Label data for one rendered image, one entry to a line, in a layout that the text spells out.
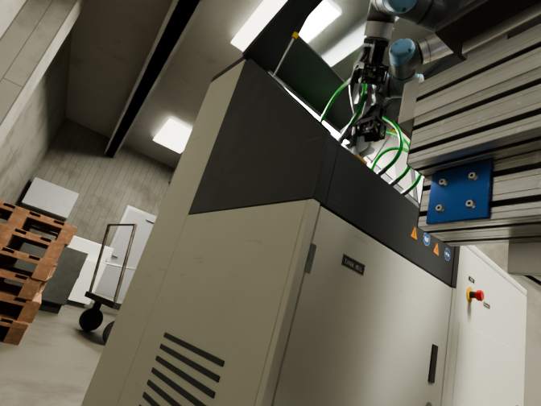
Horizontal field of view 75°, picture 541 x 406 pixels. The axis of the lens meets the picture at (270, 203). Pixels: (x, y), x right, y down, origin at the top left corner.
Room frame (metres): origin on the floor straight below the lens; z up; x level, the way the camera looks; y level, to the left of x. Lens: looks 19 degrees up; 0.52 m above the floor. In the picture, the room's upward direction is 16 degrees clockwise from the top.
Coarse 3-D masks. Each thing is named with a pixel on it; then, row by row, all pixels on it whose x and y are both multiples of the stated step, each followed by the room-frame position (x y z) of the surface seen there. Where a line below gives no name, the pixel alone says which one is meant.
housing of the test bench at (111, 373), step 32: (224, 96) 1.21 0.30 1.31; (192, 128) 1.37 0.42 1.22; (192, 160) 1.26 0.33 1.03; (192, 192) 1.17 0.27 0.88; (160, 224) 1.32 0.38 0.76; (160, 256) 1.22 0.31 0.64; (128, 288) 1.37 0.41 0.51; (128, 320) 1.28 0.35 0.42; (128, 352) 1.20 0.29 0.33; (96, 384) 1.32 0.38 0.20
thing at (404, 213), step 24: (336, 168) 0.71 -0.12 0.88; (360, 168) 0.76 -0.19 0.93; (336, 192) 0.72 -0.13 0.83; (360, 192) 0.77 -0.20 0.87; (384, 192) 0.82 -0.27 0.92; (360, 216) 0.78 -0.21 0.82; (384, 216) 0.83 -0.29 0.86; (408, 216) 0.90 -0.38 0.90; (384, 240) 0.84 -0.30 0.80; (408, 240) 0.91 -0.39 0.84; (432, 240) 0.98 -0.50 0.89; (432, 264) 0.99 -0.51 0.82
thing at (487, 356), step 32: (384, 160) 1.39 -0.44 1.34; (480, 288) 1.20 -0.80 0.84; (512, 288) 1.39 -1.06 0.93; (480, 320) 1.21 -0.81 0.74; (512, 320) 1.40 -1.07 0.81; (480, 352) 1.22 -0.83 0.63; (512, 352) 1.40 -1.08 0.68; (448, 384) 1.10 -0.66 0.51; (480, 384) 1.23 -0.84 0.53; (512, 384) 1.41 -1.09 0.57
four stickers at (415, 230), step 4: (412, 224) 0.91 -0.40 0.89; (412, 228) 0.91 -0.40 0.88; (416, 228) 0.92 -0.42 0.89; (412, 232) 0.91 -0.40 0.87; (416, 232) 0.93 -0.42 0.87; (424, 232) 0.95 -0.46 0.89; (412, 236) 0.92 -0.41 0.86; (416, 236) 0.93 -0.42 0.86; (424, 236) 0.95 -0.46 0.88; (428, 236) 0.97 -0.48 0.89; (424, 240) 0.95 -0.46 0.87; (428, 240) 0.97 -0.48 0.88; (424, 244) 0.96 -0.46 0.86; (428, 244) 0.97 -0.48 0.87; (436, 244) 1.00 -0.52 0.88; (436, 248) 1.00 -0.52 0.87; (436, 252) 1.00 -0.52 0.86; (444, 252) 1.03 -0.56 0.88; (448, 252) 1.05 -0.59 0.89; (444, 256) 1.03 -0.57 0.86; (448, 256) 1.05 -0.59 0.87; (448, 260) 1.05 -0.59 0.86
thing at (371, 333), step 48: (336, 240) 0.74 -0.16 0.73; (336, 288) 0.76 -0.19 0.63; (384, 288) 0.86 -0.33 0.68; (432, 288) 1.00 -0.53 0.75; (288, 336) 0.70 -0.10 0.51; (336, 336) 0.78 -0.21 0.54; (384, 336) 0.88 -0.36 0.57; (432, 336) 1.02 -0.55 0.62; (288, 384) 0.71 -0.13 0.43; (336, 384) 0.79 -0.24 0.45; (384, 384) 0.90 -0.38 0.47; (432, 384) 1.04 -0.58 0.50
